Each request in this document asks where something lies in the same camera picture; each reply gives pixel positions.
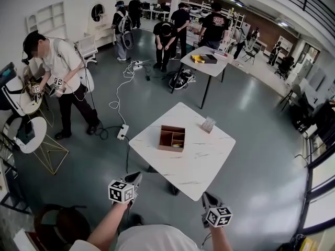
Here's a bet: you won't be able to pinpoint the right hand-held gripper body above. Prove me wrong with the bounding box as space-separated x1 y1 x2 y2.
201 199 233 229

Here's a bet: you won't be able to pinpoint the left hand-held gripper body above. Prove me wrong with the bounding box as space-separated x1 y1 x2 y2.
108 177 140 209

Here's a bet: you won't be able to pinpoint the brown wooden compartment box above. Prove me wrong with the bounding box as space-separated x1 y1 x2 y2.
157 124 186 153

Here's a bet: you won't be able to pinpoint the person's left forearm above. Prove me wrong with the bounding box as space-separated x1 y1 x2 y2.
86 201 132 249

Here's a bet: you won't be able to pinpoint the person's right forearm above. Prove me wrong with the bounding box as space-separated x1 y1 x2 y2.
208 225 234 251

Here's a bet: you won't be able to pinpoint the yellow tray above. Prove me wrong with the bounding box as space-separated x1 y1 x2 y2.
190 54 208 65

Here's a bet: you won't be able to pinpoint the person's dark legs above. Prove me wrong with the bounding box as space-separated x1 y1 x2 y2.
129 213 146 227

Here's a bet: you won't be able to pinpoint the white marble table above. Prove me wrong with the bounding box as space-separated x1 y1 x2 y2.
128 102 237 202

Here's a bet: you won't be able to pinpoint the dark round chair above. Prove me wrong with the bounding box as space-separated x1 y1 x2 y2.
33 204 91 251

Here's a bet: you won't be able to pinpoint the black white backpack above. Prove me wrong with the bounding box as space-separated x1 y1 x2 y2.
169 68 197 91

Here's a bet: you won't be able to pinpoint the black rectangular case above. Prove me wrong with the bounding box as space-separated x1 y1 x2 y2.
25 120 36 139

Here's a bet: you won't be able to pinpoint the grey chair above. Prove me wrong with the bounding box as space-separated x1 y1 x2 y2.
278 84 302 112

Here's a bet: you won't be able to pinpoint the white table black legs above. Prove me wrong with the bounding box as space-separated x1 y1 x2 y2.
171 45 229 110

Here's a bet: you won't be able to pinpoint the dark clothes rack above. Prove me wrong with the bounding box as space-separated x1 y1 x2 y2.
311 99 335 144

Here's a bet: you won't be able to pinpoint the white office chair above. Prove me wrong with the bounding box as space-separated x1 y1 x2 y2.
75 34 99 64

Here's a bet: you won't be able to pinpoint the white black standing machine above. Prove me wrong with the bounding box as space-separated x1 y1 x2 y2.
0 63 27 118

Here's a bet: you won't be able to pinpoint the black folding chair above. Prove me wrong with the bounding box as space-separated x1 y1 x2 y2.
242 47 259 64

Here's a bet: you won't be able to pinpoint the black office chair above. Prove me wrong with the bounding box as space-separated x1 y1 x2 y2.
274 56 295 81

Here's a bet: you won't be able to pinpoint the round white mirror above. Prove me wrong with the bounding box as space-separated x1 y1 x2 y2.
91 3 106 24

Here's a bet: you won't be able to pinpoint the white shelf panel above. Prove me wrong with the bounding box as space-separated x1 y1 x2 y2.
25 1 66 40

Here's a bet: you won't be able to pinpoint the black power cable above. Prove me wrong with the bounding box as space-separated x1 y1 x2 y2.
125 136 132 174

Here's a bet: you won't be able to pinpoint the black coiled adapter cable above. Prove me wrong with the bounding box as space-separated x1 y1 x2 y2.
92 123 121 141

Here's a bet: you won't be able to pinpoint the white power cable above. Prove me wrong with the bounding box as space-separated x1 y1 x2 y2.
108 61 127 127

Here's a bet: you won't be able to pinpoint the round white table gold frame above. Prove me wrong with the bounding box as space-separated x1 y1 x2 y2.
6 116 70 176

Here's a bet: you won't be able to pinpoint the round gold wire table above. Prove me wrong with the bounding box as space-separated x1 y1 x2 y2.
19 82 56 128

